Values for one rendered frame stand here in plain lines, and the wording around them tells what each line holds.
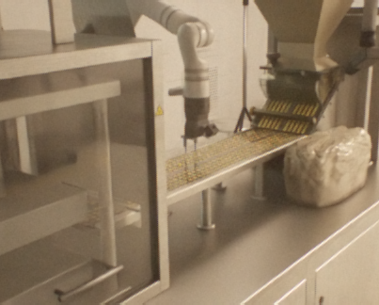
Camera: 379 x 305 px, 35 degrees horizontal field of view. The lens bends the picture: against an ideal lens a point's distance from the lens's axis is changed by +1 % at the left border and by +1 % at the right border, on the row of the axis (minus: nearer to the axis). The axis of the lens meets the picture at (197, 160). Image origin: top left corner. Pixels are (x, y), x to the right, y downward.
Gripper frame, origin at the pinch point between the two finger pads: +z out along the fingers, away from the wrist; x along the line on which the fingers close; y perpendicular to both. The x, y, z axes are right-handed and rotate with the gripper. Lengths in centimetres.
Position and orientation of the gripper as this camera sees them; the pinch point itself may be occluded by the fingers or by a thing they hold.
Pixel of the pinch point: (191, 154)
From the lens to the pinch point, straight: 175.2
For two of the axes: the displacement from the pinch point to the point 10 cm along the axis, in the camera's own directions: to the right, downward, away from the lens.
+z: 0.1, 9.5, 3.0
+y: 7.8, 1.7, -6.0
